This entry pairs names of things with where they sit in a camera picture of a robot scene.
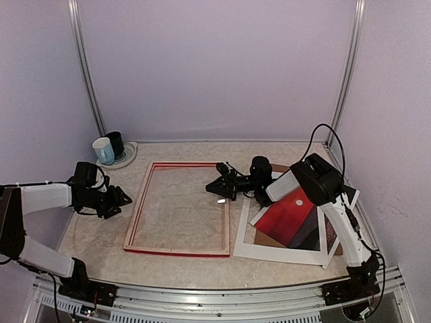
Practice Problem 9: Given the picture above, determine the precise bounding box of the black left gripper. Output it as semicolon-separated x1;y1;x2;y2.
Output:
81;184;131;219

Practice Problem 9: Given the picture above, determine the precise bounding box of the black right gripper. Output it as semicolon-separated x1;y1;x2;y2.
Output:
205;169;259;201

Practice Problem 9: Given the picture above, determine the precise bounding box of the aluminium corner post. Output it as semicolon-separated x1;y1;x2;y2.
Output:
331;0;366;131
67;0;106;137

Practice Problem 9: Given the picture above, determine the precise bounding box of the red and black photo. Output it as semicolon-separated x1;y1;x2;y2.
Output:
248;188;341;267

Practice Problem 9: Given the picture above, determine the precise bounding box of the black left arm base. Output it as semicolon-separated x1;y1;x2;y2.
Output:
59;281;118;307

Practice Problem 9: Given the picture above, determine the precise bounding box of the light blue mug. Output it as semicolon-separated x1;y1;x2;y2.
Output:
92;137;115;166

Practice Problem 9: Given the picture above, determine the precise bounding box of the red wooden picture frame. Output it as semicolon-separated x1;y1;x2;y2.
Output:
123;161;232;259

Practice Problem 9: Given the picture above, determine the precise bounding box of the brown cardboard backing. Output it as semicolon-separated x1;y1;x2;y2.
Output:
254;164;343;256

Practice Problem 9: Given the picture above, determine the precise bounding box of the dark green mug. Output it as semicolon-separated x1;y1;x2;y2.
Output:
106;131;125;160

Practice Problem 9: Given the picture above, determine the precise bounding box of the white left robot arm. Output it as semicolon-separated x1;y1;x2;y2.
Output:
1;161;132;299

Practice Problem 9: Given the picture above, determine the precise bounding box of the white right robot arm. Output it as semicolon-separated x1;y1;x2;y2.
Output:
205;153;385;299

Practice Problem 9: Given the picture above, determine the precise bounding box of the white round plate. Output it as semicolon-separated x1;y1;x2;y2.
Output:
96;142;138;170

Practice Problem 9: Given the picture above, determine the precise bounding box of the aluminium front rail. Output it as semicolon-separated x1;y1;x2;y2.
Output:
21;266;419;322

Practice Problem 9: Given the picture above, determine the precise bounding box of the right aluminium corner post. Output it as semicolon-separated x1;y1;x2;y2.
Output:
331;0;366;131

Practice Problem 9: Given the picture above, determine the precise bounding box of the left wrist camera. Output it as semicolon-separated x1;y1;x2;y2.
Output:
92;175;110;192

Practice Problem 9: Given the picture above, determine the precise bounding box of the left aluminium corner post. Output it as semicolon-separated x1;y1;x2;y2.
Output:
67;0;106;137

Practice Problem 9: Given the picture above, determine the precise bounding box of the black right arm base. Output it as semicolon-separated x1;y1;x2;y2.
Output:
322;259;380;306

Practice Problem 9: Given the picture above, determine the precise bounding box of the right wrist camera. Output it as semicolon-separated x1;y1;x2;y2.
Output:
216;162;238;177

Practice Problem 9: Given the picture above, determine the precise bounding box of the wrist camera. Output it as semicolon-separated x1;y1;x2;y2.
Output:
92;175;110;192
216;162;238;177

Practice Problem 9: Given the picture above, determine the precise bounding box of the white photo mat border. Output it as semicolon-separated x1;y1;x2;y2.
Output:
232;171;329;266

